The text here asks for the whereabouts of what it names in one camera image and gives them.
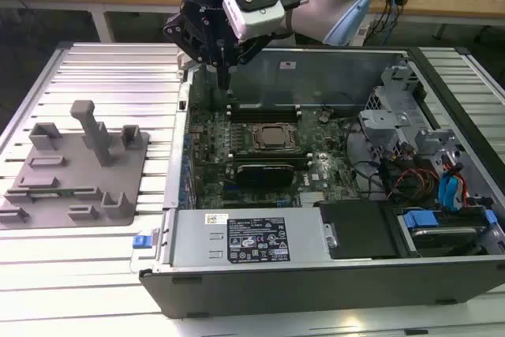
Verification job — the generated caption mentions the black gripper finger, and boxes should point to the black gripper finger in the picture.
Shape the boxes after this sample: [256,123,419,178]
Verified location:
[163,11,225,90]
[223,34,274,90]

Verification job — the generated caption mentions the silver CPU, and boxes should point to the silver CPU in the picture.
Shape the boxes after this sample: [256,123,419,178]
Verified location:
[261,125,286,145]

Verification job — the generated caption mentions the metal socket cover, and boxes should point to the metal socket cover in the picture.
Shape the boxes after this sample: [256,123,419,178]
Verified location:
[251,121,297,153]

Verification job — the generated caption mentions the black graphics card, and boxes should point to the black graphics card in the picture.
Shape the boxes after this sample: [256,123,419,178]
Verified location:
[232,161,297,190]

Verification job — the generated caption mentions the green motherboard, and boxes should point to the green motherboard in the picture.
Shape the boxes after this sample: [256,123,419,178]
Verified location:
[185,103,364,210]

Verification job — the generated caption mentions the grey parts rack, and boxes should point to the grey parts rack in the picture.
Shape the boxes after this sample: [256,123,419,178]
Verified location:
[0,99,154,231]

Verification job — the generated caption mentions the grey metal drive cage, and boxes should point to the grey metal drive cage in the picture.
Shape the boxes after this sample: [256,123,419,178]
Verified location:
[357,62,431,156]

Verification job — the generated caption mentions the silver chipset heat sink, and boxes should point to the silver chipset heat sink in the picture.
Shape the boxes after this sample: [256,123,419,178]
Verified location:
[301,190,346,207]

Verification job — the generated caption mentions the grey power supply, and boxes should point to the grey power supply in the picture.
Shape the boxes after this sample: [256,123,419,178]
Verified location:
[168,207,331,269]

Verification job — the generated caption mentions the black plastic shroud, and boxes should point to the black plastic shroud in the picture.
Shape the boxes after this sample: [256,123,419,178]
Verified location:
[313,199,420,262]

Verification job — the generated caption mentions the blue disk carrier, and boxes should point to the blue disk carrier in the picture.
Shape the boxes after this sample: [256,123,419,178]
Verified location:
[398,207,497,259]

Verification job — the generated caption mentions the black PC case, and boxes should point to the black PC case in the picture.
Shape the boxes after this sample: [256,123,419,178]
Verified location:
[129,43,505,320]

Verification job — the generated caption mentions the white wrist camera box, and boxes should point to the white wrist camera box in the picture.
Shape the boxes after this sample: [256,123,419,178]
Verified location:
[222,0,286,43]

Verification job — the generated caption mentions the black round cable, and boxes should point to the black round cable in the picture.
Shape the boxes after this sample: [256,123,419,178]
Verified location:
[343,114,395,200]

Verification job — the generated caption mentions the grey metal bracket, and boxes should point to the grey metal bracket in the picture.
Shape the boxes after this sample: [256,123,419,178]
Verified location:
[412,127,474,180]

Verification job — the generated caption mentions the coloured wire bundle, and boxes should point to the coloured wire bundle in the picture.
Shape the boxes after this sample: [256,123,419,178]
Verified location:
[386,167,440,200]

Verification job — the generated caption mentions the blue flat cable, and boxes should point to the blue flat cable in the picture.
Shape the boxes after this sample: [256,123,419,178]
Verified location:
[436,173,463,212]

